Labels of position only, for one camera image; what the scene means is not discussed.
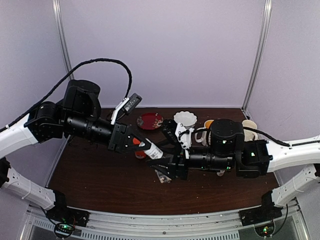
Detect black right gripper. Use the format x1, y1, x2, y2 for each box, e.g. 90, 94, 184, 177
145, 139, 234, 183

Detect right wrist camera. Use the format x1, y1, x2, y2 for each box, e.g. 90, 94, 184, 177
159, 119, 195, 155

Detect small white pill bottle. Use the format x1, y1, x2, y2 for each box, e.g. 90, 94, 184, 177
143, 143, 164, 160

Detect orange pill bottle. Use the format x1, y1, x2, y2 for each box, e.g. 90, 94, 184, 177
132, 138, 147, 160

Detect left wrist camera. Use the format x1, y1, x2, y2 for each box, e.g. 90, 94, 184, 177
110, 93, 143, 125

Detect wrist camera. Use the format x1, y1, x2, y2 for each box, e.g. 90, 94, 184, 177
110, 93, 143, 125
159, 119, 195, 155

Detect clear plastic pill organizer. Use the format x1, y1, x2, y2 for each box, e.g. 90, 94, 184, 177
155, 170, 172, 184

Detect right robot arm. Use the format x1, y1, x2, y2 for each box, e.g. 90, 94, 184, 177
144, 119, 320, 221

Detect cream ribbed mug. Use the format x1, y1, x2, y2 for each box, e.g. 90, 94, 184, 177
242, 119, 259, 142

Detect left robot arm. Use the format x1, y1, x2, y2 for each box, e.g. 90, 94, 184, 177
0, 80, 152, 222

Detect white scalloped bowl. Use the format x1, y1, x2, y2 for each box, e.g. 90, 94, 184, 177
173, 111, 198, 129

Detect aluminium frame post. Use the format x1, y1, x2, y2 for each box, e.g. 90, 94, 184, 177
241, 0, 273, 113
52, 0, 72, 73

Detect left aluminium frame post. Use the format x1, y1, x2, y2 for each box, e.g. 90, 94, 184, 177
52, 0, 72, 73

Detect small white dropper bottle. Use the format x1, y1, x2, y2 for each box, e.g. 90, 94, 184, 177
216, 170, 225, 177

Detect floral mug yellow inside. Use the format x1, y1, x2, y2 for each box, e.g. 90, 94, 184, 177
194, 119, 215, 147

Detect red floral plate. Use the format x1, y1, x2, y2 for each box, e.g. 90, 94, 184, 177
136, 112, 164, 131

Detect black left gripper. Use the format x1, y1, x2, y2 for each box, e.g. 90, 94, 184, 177
63, 111, 151, 154

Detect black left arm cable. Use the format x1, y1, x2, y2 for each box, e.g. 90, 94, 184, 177
0, 57, 133, 131

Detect aluminium front rail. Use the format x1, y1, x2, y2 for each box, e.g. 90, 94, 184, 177
19, 197, 311, 240

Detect right aluminium frame post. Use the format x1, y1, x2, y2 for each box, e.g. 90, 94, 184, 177
241, 0, 273, 113

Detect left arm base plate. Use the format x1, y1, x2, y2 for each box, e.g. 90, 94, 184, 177
46, 205, 90, 227

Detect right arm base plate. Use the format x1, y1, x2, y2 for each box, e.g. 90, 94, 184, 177
239, 205, 283, 226

